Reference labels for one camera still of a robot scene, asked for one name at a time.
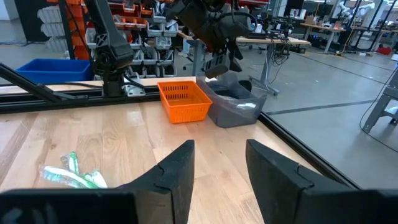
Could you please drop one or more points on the orange plastic basket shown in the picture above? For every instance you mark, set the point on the orange plastic basket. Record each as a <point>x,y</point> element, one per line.
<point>183,105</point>

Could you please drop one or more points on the green toothbrush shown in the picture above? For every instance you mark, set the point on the green toothbrush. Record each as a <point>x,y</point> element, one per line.
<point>62,176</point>
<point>97,180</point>
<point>73,161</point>

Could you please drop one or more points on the blue plastic bin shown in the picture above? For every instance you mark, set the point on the blue plastic bin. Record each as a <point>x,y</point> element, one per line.
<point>53,70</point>

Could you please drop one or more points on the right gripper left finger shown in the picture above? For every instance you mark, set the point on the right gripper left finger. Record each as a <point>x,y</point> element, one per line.
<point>168,193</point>

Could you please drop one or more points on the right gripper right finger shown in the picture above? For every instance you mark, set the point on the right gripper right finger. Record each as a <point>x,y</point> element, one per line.
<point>273,186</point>

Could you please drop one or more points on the grey metal table leg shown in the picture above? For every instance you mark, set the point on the grey metal table leg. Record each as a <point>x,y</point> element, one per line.
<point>377,109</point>

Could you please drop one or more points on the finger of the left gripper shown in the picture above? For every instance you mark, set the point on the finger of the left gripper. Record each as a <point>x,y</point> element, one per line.
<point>235,66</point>
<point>237,51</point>

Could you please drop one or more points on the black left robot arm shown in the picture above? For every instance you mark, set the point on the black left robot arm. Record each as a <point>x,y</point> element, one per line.
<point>112,46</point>

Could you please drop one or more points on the wooden workbench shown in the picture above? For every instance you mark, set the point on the wooden workbench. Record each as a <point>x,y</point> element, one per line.
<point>320,28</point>

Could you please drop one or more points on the small red box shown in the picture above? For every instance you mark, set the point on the small red box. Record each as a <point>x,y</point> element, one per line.
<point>384,51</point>

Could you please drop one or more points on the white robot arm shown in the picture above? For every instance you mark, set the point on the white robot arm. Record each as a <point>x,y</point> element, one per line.
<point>362,9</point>

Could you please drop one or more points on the wooden table with grey legs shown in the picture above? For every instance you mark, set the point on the wooden table with grey legs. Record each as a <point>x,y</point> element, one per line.
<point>273,40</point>

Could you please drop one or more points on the black aluminium table frame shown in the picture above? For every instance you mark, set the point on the black aluminium table frame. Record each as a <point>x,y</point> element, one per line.
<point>77,101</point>

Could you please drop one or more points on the black equipment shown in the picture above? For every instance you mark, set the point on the black equipment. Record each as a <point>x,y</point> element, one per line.
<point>270,31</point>

